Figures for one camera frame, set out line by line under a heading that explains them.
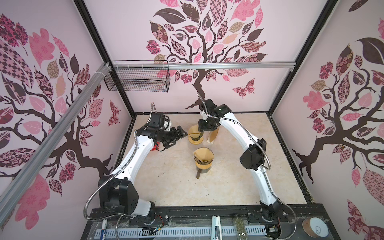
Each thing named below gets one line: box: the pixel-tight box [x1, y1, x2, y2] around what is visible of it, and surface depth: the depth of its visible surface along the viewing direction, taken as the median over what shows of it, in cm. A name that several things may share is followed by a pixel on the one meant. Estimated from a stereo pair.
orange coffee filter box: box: [207, 126, 220, 144], surface depth 105 cm
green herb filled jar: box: [232, 216, 249, 240], surface depth 69 cm
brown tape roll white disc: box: [302, 217, 329, 238], surface depth 67 cm
